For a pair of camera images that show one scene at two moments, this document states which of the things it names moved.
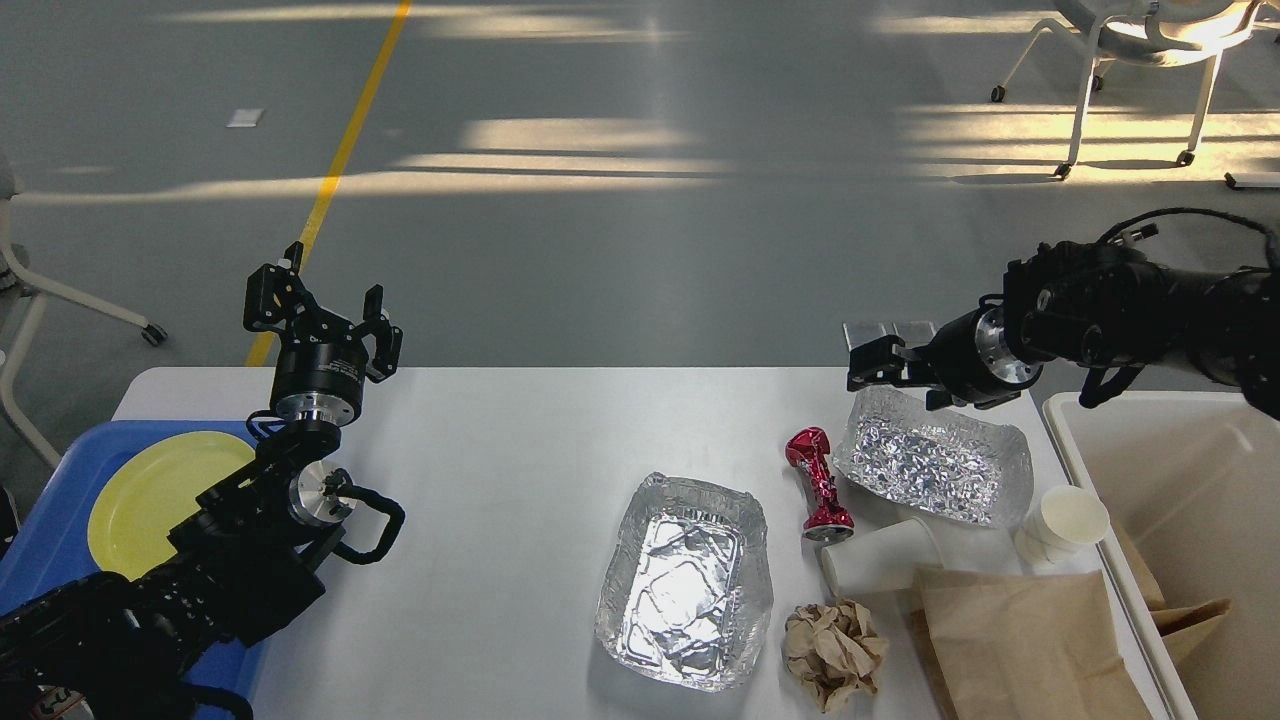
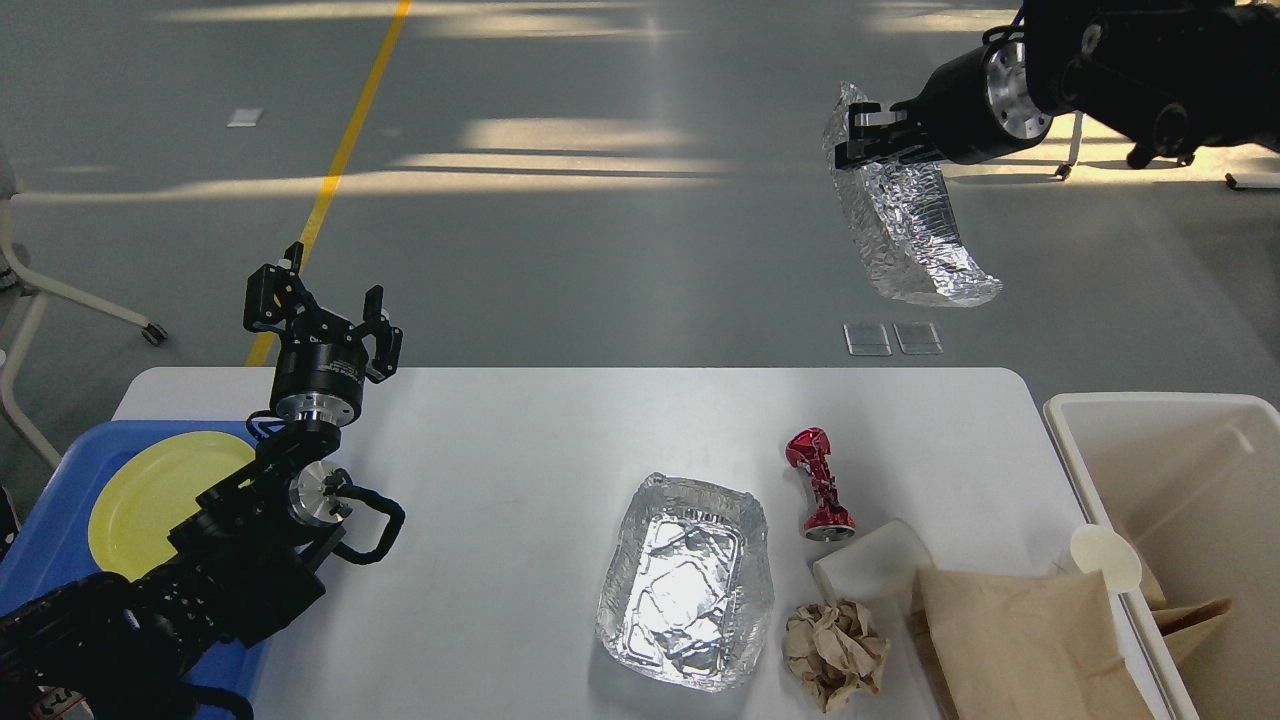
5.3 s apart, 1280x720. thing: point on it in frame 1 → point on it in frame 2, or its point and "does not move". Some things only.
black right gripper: x=973 y=361 → x=974 y=109
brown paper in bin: x=1179 y=623 does not move
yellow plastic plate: x=149 y=488 does not move
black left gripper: x=319 y=372 does not move
